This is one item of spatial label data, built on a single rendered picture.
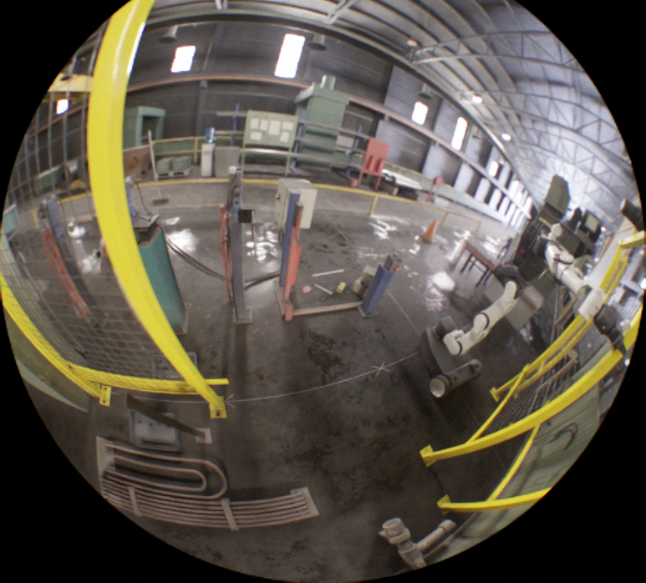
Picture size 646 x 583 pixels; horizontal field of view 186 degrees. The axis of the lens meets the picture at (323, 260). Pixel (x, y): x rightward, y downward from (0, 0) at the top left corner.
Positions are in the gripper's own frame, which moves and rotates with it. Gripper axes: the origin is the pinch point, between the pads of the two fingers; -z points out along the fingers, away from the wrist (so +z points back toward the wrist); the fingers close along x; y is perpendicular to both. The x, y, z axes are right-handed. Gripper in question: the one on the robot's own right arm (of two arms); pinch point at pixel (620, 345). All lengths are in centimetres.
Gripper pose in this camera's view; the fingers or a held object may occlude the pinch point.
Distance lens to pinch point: 102.4
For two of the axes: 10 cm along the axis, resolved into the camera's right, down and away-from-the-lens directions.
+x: 9.4, 0.0, 3.5
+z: -2.8, -5.9, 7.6
